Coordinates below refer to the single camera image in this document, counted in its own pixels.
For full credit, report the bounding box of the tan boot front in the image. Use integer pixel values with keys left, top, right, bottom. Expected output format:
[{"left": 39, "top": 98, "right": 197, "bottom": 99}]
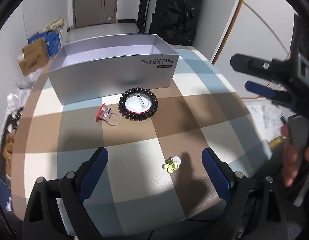
[{"left": 3, "top": 148, "right": 12, "bottom": 179}]

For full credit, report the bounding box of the grey door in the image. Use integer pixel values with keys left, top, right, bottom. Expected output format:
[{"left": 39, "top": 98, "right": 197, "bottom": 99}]
[{"left": 73, "top": 0, "right": 118, "bottom": 28}]

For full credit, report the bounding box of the tan boot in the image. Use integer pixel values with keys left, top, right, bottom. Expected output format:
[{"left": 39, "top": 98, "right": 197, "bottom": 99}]
[
  {"left": 3, "top": 148, "right": 12, "bottom": 179},
  {"left": 4, "top": 132, "right": 16, "bottom": 154}
]

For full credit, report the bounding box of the red clear toy ring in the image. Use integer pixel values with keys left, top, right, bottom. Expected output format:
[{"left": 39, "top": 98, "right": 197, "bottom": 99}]
[{"left": 95, "top": 103, "right": 121, "bottom": 126}]

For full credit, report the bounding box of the grey cardboard phone box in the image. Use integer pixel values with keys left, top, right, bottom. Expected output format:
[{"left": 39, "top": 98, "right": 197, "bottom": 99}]
[{"left": 48, "top": 34, "right": 179, "bottom": 105}]

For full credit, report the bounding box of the blue jordan shoe box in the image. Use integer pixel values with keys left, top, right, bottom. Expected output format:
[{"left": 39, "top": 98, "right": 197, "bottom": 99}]
[{"left": 0, "top": 179, "right": 13, "bottom": 211}]

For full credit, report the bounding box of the tan boot rear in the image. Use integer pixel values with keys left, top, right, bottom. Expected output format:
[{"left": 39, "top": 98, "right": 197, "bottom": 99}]
[{"left": 4, "top": 132, "right": 16, "bottom": 154}]

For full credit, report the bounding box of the black metal stand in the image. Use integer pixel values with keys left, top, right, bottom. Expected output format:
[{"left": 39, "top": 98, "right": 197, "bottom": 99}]
[{"left": 137, "top": 0, "right": 150, "bottom": 34}]

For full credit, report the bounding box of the white plastic parcel bag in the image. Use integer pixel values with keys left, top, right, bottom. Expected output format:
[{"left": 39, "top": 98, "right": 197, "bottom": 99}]
[{"left": 6, "top": 88, "right": 31, "bottom": 115}]

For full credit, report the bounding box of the black backpack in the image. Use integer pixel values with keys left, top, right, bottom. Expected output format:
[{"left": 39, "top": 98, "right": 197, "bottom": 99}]
[{"left": 149, "top": 0, "right": 202, "bottom": 46}]

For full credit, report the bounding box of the beige bag of clothes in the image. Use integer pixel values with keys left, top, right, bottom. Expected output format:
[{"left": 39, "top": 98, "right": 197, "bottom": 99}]
[{"left": 43, "top": 17, "right": 69, "bottom": 43}]

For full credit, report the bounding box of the black bead bracelet with badge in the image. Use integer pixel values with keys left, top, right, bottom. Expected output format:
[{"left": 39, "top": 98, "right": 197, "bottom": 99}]
[{"left": 118, "top": 86, "right": 159, "bottom": 121}]

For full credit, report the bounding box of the person's right hand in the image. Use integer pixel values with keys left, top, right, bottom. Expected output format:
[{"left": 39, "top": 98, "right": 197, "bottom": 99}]
[{"left": 282, "top": 139, "right": 309, "bottom": 187}]

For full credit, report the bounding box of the blue cardboard box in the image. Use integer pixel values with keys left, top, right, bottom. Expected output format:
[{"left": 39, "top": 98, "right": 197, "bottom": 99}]
[{"left": 27, "top": 31, "right": 62, "bottom": 57}]

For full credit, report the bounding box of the brown cardboard box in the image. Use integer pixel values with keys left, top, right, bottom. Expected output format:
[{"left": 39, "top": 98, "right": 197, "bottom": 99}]
[{"left": 17, "top": 38, "right": 49, "bottom": 76}]

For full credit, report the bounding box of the checkered table mat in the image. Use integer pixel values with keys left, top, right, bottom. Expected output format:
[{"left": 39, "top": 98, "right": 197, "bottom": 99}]
[{"left": 11, "top": 47, "right": 272, "bottom": 237}]

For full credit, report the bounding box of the grey plastic parcel bag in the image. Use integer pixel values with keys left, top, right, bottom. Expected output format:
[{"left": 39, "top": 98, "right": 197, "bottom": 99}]
[{"left": 16, "top": 68, "right": 43, "bottom": 89}]

